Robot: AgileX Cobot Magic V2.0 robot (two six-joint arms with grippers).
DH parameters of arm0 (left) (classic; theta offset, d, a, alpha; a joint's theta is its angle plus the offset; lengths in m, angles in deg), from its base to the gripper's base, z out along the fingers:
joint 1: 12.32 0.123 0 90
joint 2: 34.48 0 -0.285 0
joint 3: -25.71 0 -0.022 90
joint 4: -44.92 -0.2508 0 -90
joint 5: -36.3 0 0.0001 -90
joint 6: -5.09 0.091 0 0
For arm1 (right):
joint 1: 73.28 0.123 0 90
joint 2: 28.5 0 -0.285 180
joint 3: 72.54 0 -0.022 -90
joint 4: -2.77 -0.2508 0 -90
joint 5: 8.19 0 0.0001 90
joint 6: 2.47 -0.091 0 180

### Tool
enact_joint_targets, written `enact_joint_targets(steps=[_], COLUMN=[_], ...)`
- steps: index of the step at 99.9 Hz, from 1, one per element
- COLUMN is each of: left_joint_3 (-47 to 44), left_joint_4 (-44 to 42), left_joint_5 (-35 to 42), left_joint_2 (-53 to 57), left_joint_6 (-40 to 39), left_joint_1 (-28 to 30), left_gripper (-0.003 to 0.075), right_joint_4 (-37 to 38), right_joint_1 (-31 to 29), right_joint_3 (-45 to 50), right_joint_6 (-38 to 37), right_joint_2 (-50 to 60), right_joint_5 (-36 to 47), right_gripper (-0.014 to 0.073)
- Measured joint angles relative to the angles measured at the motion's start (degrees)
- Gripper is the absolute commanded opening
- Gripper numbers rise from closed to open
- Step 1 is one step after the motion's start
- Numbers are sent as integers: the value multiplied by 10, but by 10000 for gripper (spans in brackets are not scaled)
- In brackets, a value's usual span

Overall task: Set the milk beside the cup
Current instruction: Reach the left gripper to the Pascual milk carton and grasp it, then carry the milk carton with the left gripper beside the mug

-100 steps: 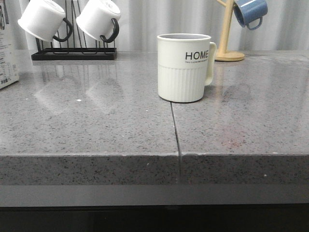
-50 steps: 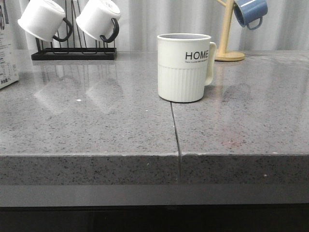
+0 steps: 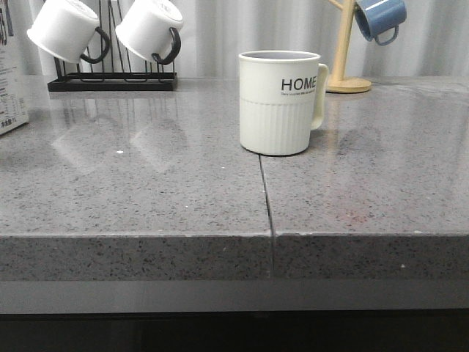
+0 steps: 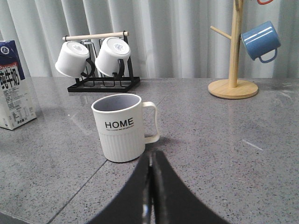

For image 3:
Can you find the Pascual whole milk carton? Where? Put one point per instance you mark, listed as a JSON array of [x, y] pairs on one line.
[[13, 107]]

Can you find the cream HOME mug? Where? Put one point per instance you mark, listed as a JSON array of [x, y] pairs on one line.
[[282, 100]]

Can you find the wooden mug tree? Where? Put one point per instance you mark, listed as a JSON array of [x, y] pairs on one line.
[[338, 82]]

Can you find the black metal mug rack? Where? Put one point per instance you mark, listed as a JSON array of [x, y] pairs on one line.
[[120, 70]]

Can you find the right white enamel mug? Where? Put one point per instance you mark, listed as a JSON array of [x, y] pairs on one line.
[[151, 30]]

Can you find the white enamel mug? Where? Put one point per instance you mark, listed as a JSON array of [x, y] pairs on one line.
[[65, 29], [151, 30]]

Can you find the blue ceramic mug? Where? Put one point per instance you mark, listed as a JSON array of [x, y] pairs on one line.
[[379, 20]]

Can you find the left white enamel mug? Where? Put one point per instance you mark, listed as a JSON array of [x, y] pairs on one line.
[[65, 29]]

